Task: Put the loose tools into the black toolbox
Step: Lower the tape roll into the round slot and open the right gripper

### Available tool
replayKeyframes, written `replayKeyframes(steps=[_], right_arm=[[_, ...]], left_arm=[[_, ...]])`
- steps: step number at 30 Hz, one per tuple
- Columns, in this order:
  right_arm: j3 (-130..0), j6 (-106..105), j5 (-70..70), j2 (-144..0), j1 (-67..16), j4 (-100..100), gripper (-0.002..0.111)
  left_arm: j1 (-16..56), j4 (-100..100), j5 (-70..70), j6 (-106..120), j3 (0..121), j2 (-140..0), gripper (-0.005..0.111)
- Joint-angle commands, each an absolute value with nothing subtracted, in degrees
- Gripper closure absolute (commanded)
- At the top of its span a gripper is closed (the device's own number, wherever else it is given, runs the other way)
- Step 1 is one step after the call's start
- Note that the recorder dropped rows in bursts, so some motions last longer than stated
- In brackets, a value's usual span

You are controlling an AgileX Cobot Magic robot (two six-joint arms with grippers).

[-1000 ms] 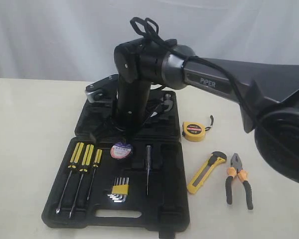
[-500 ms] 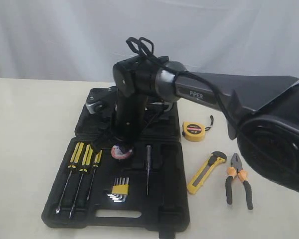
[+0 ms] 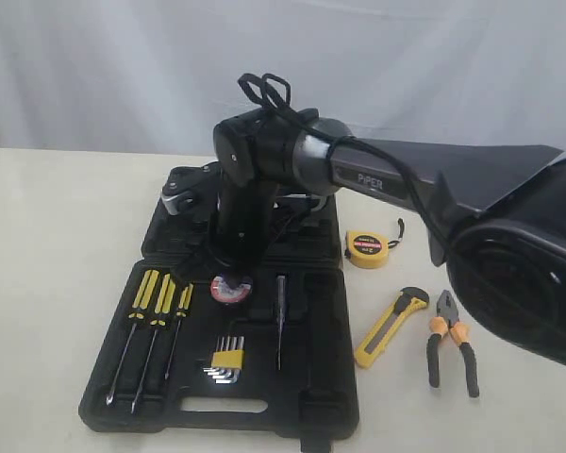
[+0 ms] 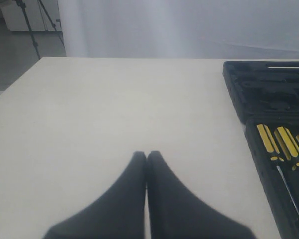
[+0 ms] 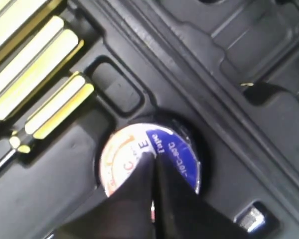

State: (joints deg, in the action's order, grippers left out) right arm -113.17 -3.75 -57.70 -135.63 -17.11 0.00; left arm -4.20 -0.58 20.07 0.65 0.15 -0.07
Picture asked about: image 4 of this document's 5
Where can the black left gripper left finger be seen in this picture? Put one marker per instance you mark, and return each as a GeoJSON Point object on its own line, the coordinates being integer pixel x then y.
{"type": "Point", "coordinates": [117, 214]}

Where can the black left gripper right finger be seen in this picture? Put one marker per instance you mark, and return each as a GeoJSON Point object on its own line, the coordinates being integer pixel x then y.
{"type": "Point", "coordinates": [176, 213]}

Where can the black plastic tool case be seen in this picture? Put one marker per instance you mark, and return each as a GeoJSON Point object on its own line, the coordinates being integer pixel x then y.
{"type": "Point", "coordinates": [267, 92]}

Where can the large yellow black screwdriver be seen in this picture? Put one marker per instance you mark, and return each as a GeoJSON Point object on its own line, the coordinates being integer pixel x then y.
{"type": "Point", "coordinates": [272, 149]}

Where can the middle yellow black screwdriver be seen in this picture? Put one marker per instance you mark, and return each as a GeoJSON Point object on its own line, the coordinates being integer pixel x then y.
{"type": "Point", "coordinates": [289, 145]}

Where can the white backdrop curtain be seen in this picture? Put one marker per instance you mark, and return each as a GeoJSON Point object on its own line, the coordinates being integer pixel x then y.
{"type": "Point", "coordinates": [261, 29]}

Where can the black tripod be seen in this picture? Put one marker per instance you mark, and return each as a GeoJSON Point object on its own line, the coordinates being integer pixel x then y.
{"type": "Point", "coordinates": [22, 5]}

